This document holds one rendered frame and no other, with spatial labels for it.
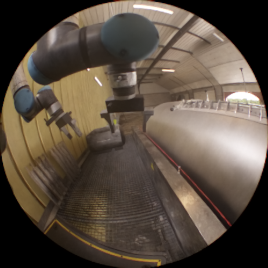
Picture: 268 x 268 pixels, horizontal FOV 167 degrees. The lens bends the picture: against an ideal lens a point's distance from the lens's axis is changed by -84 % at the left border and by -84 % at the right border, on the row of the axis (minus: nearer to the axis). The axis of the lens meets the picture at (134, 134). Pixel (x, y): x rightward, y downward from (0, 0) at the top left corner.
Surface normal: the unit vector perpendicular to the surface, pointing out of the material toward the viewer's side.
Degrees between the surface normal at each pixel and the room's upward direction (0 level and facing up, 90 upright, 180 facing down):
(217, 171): 67
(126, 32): 114
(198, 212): 1
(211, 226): 1
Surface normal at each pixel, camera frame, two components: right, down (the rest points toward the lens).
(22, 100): 0.83, 0.11
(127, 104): -0.03, 0.65
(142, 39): 0.33, 0.59
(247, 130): -0.78, -0.57
